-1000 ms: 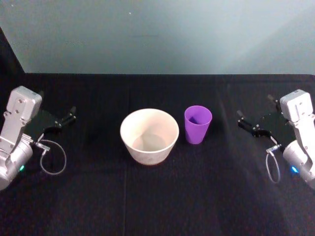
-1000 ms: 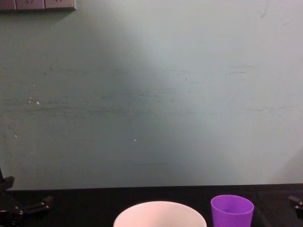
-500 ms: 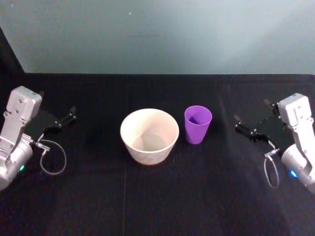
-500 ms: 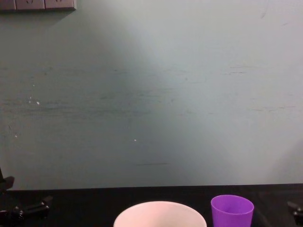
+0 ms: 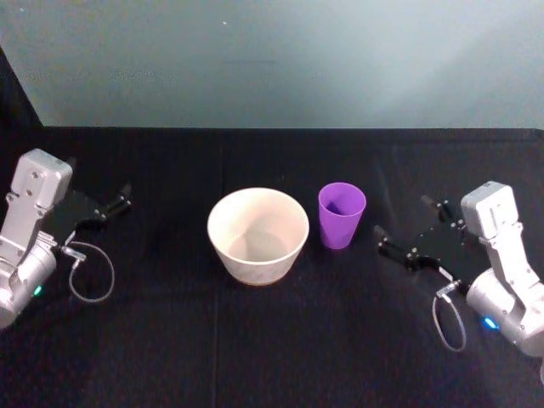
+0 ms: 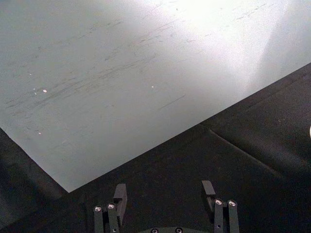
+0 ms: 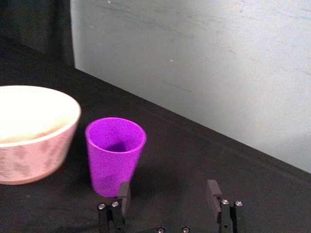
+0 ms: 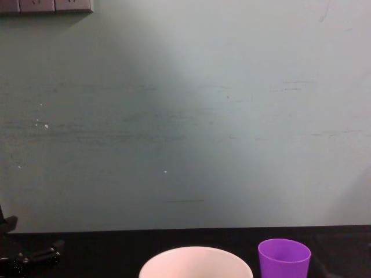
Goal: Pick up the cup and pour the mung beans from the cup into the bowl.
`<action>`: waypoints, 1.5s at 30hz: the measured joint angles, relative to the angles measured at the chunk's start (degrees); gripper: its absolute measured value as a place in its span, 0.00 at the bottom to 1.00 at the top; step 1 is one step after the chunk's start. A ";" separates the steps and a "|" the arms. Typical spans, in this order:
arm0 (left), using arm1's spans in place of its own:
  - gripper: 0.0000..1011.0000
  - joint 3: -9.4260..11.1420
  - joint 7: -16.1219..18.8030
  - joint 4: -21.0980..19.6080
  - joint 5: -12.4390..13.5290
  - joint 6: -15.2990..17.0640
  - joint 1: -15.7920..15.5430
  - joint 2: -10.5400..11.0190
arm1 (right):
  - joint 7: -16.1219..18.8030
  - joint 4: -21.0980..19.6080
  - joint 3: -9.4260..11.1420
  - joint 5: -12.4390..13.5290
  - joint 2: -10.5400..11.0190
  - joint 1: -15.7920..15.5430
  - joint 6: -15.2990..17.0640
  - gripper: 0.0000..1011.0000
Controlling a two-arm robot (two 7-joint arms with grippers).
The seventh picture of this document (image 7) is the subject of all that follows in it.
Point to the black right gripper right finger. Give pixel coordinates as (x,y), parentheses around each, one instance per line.
(218,206)

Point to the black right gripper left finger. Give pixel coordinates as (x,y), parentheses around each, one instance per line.
(122,202)

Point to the purple plastic cup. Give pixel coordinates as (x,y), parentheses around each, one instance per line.
(113,157)

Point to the black table cloth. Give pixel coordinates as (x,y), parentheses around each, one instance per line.
(170,157)

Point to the pink patterned bowl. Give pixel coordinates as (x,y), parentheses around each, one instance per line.
(31,136)

